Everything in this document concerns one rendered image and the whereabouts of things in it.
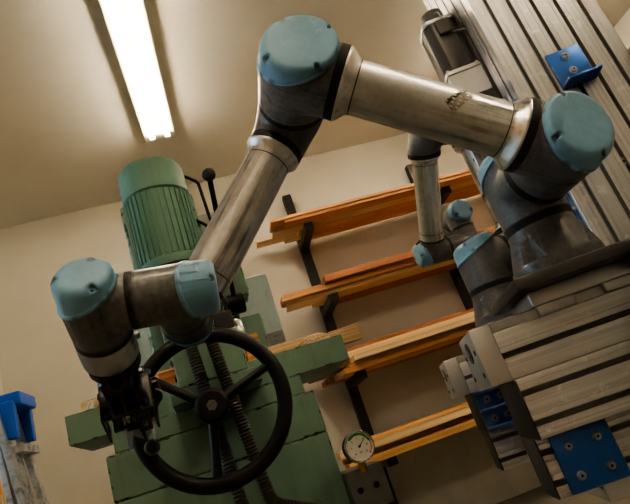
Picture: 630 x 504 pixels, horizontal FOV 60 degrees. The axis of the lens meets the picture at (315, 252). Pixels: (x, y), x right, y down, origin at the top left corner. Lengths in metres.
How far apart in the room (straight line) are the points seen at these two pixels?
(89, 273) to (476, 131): 0.57
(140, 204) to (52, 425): 2.55
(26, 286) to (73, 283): 3.41
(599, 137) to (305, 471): 0.82
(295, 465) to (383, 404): 2.57
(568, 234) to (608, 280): 0.09
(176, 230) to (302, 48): 0.72
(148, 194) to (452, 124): 0.86
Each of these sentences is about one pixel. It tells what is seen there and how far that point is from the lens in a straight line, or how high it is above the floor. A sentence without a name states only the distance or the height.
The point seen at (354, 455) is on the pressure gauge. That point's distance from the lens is 1.16.
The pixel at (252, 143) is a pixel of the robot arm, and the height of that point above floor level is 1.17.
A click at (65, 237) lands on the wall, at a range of 4.15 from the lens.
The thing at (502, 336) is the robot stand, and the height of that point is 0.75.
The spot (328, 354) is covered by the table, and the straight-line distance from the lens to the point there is 1.24.
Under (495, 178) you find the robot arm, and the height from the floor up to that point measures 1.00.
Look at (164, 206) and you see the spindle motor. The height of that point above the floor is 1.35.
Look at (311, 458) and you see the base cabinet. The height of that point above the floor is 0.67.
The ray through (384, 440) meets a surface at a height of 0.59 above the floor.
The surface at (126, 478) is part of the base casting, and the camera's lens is 1.21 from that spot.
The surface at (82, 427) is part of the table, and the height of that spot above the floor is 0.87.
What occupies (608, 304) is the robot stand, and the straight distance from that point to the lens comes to 0.94.
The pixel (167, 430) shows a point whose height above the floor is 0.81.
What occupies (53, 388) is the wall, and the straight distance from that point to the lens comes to 3.87.
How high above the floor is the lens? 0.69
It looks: 18 degrees up
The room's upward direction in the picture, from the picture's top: 19 degrees counter-clockwise
